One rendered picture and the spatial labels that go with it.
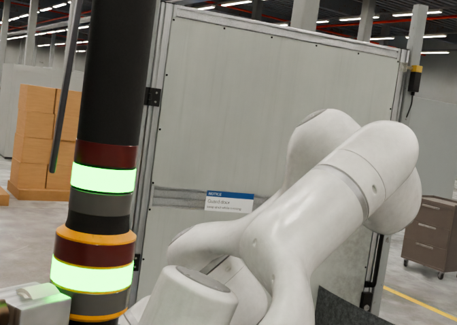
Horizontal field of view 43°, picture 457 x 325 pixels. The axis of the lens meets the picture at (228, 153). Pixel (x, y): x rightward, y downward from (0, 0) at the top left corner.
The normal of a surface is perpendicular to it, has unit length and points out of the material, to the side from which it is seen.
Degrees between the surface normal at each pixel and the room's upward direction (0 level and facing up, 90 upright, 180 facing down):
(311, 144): 100
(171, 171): 90
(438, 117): 90
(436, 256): 90
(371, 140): 42
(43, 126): 90
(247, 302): 68
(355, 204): 78
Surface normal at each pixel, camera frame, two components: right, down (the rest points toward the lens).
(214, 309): 0.40, 0.13
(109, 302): 0.68, 0.15
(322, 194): 0.08, -0.60
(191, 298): -0.10, -0.09
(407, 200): 0.59, 0.36
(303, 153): -0.53, 0.28
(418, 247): -0.82, -0.07
